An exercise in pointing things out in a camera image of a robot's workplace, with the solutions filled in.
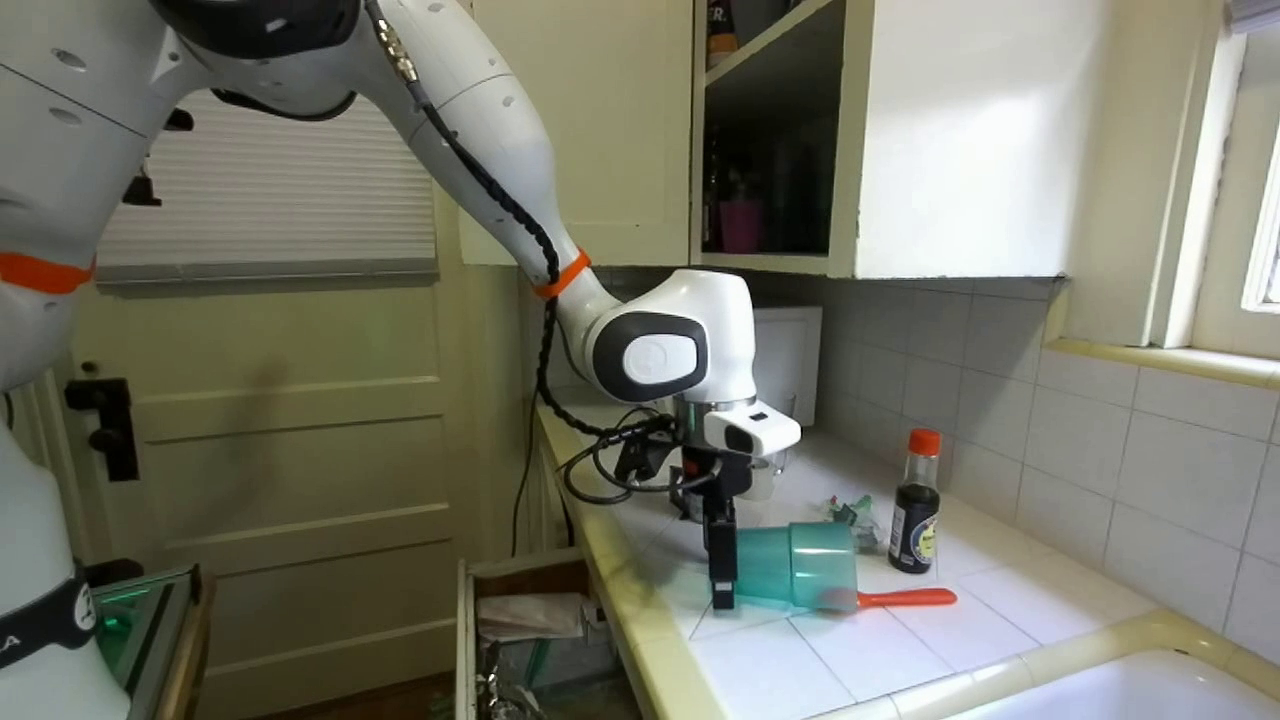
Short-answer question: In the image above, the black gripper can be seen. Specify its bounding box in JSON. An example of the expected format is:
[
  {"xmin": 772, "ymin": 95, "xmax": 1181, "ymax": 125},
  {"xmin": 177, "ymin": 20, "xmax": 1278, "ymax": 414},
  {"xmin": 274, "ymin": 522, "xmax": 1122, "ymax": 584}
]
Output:
[{"xmin": 678, "ymin": 444, "xmax": 757, "ymax": 611}]

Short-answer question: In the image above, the teal blue plastic cup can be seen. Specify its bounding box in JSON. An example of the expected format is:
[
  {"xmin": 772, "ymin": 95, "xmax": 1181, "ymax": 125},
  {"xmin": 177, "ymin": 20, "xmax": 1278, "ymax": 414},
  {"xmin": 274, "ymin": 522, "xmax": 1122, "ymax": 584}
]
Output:
[{"xmin": 723, "ymin": 521, "xmax": 862, "ymax": 615}]

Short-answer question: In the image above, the pink cup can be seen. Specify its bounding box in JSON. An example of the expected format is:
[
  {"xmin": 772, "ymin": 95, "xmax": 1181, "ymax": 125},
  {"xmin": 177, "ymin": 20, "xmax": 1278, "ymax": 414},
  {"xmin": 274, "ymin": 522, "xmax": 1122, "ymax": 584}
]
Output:
[{"xmin": 717, "ymin": 184, "xmax": 768, "ymax": 257}]

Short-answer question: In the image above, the cream cabinet door small knob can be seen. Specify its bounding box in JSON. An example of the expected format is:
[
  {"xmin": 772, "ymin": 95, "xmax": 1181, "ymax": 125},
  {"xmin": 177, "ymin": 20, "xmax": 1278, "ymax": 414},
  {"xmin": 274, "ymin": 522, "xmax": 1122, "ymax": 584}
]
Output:
[{"xmin": 457, "ymin": 0, "xmax": 696, "ymax": 273}]

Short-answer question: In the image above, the green crumpled wrapper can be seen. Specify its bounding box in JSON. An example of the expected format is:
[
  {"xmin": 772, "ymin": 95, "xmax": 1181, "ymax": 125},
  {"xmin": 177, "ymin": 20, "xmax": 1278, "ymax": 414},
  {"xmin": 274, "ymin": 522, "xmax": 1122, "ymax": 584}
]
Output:
[{"xmin": 823, "ymin": 490, "xmax": 894, "ymax": 555}]

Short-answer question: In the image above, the soy sauce bottle red cap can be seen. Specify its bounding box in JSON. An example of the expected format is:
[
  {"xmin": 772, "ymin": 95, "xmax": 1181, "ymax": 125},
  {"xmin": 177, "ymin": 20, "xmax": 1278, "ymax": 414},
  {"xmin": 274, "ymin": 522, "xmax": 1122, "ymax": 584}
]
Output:
[{"xmin": 887, "ymin": 427, "xmax": 948, "ymax": 580}]

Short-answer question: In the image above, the folded cloth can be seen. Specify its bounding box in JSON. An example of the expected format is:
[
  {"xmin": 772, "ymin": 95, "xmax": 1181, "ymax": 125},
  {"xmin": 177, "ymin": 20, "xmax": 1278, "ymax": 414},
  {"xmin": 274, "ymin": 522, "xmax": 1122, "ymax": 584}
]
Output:
[{"xmin": 478, "ymin": 590, "xmax": 591, "ymax": 646}]

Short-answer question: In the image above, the white microwave oven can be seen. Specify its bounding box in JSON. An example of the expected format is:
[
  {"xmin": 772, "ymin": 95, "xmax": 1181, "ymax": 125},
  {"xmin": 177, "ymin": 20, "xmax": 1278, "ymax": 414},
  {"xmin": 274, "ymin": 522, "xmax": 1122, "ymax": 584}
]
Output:
[{"xmin": 752, "ymin": 305, "xmax": 829, "ymax": 432}]

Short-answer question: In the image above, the open wooden drawer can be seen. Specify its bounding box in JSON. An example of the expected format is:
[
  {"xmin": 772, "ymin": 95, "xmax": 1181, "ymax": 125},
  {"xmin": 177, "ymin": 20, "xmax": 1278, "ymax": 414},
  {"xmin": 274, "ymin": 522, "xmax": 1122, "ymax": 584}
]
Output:
[{"xmin": 454, "ymin": 548, "xmax": 637, "ymax": 720}]

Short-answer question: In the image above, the cream panelled room door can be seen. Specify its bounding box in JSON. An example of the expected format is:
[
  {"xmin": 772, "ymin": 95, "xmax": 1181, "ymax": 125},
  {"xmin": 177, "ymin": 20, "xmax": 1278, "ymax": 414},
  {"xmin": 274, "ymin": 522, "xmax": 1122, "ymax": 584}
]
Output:
[{"xmin": 52, "ymin": 257, "xmax": 483, "ymax": 720}]

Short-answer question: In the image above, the white kitchen sink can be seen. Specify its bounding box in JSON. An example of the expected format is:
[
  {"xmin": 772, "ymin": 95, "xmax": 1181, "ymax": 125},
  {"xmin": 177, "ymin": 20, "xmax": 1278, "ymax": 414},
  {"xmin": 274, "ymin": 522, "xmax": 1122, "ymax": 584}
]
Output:
[{"xmin": 916, "ymin": 635, "xmax": 1280, "ymax": 720}]

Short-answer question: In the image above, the grey door window blind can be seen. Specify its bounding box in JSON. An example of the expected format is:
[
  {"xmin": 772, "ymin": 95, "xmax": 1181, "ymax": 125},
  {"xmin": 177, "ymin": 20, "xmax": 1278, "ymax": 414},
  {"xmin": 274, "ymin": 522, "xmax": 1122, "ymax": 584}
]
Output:
[{"xmin": 83, "ymin": 74, "xmax": 446, "ymax": 297}]

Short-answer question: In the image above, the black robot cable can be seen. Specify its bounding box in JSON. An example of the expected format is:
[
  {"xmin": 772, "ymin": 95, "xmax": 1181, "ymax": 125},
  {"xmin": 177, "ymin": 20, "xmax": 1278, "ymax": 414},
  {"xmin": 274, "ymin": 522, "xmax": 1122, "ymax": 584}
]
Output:
[{"xmin": 535, "ymin": 297, "xmax": 696, "ymax": 507}]

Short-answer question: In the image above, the cream wall cabinet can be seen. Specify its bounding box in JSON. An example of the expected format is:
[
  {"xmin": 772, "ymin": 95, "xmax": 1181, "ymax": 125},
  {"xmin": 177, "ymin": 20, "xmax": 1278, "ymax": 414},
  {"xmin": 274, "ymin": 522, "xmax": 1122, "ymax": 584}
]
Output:
[{"xmin": 689, "ymin": 0, "xmax": 1074, "ymax": 285}]

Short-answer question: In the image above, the window with cream frame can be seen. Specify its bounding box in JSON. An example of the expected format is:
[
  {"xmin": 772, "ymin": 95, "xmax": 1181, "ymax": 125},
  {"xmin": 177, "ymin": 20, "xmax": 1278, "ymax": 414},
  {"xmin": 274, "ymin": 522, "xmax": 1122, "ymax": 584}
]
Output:
[{"xmin": 1144, "ymin": 0, "xmax": 1280, "ymax": 392}]

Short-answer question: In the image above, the black door bracket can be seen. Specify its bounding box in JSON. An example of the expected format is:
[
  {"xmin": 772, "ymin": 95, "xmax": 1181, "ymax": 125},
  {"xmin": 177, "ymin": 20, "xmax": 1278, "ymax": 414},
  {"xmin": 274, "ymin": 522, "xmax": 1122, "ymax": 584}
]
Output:
[{"xmin": 59, "ymin": 372, "xmax": 143, "ymax": 485}]

